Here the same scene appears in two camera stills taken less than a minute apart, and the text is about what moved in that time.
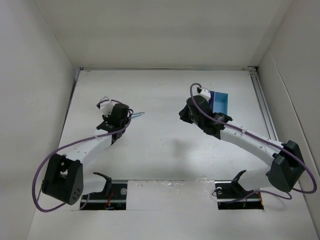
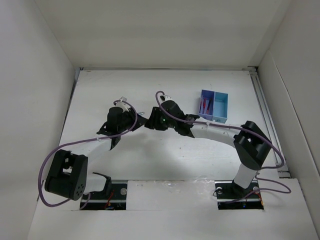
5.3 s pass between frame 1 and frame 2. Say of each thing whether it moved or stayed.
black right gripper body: moved
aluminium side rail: stayed
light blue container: stayed
